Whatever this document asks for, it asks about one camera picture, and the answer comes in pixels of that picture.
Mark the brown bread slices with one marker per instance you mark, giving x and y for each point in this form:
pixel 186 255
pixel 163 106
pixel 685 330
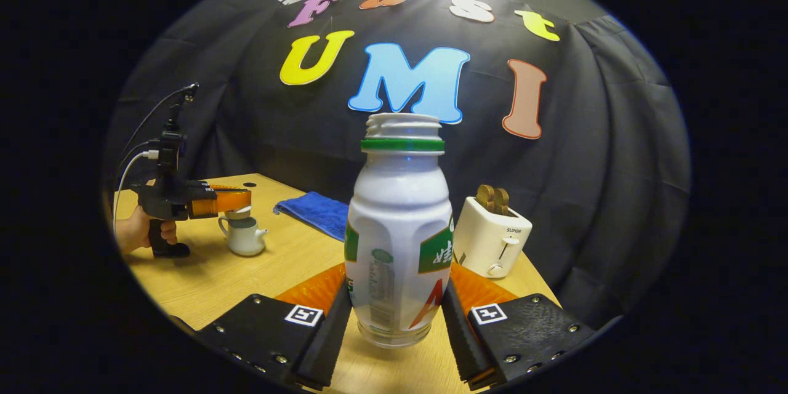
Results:
pixel 492 199

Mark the white plastic water bottle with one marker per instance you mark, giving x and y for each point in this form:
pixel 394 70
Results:
pixel 400 221

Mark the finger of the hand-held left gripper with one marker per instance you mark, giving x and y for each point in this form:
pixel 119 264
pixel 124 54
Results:
pixel 228 201

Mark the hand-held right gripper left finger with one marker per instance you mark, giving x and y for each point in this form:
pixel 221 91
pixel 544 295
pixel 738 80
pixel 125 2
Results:
pixel 271 332

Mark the black backdrop cloth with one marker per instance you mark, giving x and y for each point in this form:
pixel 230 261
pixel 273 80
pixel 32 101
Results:
pixel 585 166

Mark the white teacup with spout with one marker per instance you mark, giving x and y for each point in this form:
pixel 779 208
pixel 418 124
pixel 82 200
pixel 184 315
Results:
pixel 246 240

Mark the blue towel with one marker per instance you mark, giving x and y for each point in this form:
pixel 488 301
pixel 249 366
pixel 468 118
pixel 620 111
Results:
pixel 317 212

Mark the white toaster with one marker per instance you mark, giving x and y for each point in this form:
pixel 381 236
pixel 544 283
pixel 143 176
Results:
pixel 486 240

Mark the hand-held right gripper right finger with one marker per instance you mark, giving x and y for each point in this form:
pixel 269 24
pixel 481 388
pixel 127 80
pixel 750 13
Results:
pixel 529 332

